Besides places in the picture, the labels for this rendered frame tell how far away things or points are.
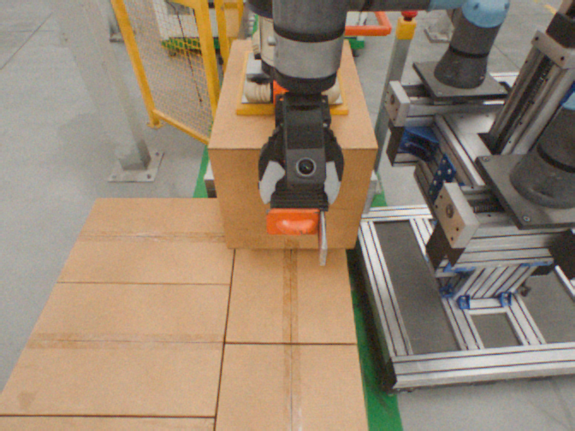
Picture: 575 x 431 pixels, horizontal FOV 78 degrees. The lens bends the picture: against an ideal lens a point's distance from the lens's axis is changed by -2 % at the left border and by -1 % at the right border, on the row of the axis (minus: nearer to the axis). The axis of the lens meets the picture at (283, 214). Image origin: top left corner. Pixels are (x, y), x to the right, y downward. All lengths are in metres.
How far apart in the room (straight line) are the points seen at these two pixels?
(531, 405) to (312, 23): 1.77
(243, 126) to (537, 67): 0.74
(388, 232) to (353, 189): 0.92
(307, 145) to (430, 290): 1.38
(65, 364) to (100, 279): 0.28
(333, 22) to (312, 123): 0.11
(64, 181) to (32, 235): 0.44
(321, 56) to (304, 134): 0.08
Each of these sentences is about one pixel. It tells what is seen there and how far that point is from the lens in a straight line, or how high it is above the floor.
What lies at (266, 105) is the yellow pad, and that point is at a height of 1.09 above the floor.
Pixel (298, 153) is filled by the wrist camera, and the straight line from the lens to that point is 0.41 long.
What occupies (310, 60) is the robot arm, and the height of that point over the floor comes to 1.44.
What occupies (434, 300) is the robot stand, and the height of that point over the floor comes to 0.21.
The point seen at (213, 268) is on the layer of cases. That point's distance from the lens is 1.28.
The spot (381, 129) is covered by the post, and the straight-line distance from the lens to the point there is 2.05.
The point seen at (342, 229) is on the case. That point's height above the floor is 0.78.
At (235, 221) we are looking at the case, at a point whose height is 0.81.
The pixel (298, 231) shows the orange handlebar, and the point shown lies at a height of 1.21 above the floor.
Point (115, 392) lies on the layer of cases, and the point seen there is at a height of 0.54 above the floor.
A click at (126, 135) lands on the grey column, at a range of 2.40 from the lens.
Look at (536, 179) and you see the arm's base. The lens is 0.93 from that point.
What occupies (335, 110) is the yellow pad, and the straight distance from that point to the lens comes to 0.96.
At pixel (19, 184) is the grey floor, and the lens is 2.87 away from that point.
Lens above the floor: 1.61
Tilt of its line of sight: 49 degrees down
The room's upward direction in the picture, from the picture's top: straight up
